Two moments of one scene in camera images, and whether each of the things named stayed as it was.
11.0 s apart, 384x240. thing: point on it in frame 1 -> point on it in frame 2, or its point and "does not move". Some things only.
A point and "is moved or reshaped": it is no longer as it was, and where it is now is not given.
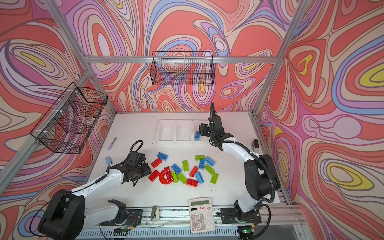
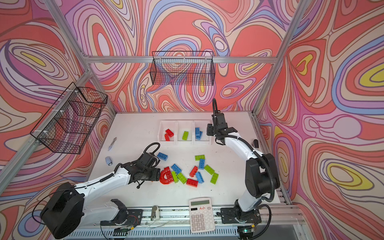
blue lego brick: [201, 164] does not move
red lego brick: [156, 163] is moved or reshaped
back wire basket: [183, 68] does not move
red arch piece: [168, 172] does not move
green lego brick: [185, 165] -> [185, 136]
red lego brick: [153, 176] is moved or reshaped
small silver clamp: [155, 215] does not move
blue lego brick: [210, 161] -> [198, 136]
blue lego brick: [175, 168] does not move
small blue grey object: [108, 160] does not move
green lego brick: [198, 157] does not move
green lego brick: [214, 178] does not move
